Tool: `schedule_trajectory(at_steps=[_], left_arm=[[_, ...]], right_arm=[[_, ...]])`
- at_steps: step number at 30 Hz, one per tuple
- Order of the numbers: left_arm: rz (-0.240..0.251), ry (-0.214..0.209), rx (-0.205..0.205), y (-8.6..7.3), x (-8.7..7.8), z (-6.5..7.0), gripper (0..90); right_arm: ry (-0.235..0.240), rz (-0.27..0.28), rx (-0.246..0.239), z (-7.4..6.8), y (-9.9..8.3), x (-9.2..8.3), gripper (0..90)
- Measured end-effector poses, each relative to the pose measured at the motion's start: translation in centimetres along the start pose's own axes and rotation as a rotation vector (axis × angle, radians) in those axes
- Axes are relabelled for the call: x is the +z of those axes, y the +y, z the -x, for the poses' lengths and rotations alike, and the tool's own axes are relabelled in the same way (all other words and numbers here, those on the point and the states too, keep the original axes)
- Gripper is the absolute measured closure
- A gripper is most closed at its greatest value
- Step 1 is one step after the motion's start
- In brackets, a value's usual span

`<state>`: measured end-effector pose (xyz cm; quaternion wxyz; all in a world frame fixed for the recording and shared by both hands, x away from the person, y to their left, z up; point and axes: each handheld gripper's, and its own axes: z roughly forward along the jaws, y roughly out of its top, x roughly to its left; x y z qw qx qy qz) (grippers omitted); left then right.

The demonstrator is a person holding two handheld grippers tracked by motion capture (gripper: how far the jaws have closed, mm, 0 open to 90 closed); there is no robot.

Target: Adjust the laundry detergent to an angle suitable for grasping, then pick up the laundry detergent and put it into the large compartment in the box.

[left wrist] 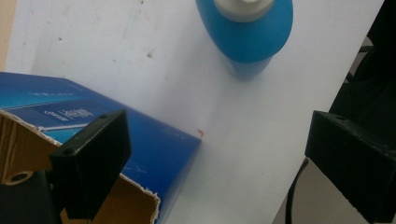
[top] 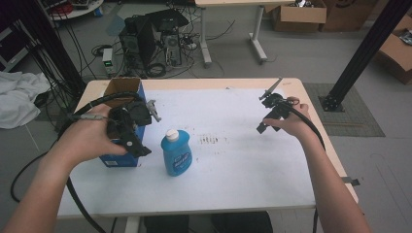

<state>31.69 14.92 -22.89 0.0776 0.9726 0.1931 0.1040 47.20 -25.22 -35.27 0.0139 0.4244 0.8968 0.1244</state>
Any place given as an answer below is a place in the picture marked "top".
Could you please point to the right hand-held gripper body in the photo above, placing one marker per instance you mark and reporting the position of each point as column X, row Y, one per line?
column 278, row 108

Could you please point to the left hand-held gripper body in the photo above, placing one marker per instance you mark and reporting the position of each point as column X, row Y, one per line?
column 129, row 133

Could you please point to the blue cardboard box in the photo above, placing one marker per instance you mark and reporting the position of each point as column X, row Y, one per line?
column 121, row 85

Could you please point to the blue bottle with white cap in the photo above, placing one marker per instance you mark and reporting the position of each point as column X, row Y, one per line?
column 176, row 155

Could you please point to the person's right hand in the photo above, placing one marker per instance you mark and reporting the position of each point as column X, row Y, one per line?
column 296, row 124

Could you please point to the person's left hand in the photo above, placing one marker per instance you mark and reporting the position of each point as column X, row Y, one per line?
column 85, row 136

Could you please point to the light wooden table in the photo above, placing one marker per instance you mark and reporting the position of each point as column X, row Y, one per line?
column 200, row 83

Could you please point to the small grey power supply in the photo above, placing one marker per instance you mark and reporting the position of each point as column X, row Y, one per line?
column 108, row 61

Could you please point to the black computer tower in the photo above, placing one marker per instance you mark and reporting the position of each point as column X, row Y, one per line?
column 137, row 42

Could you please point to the white table mat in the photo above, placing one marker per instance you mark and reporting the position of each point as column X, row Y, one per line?
column 233, row 168

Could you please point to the open computer case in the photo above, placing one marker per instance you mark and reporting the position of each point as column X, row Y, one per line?
column 170, row 35

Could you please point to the open cardboard box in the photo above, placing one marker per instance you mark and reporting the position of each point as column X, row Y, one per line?
column 301, row 16

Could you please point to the grey floor mat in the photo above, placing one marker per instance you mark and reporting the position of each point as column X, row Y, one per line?
column 356, row 119

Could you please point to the grey tape strip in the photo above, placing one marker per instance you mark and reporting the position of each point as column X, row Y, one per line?
column 351, row 181

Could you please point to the closed cardboard box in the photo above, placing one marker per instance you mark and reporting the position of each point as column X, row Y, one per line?
column 346, row 14

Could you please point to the white crumpled cloth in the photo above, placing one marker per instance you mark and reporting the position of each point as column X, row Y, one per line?
column 19, row 97

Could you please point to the round white table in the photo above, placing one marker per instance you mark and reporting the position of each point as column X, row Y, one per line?
column 77, row 9

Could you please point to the large cardboard box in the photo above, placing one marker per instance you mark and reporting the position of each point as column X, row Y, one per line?
column 396, row 55

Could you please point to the white desk frame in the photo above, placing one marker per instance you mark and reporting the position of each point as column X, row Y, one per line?
column 259, row 35

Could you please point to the black aluminium post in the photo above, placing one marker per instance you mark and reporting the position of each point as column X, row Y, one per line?
column 366, row 51

